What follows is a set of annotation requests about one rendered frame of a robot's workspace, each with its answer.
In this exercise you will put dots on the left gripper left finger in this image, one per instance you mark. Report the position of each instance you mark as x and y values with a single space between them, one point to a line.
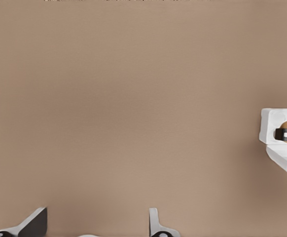
32 225

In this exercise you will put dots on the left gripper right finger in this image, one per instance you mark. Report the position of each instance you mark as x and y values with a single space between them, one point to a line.
154 223

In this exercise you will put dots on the white egg box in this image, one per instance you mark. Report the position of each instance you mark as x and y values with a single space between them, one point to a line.
267 123

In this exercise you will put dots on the white egg box lid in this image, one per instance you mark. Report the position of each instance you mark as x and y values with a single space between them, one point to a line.
285 155

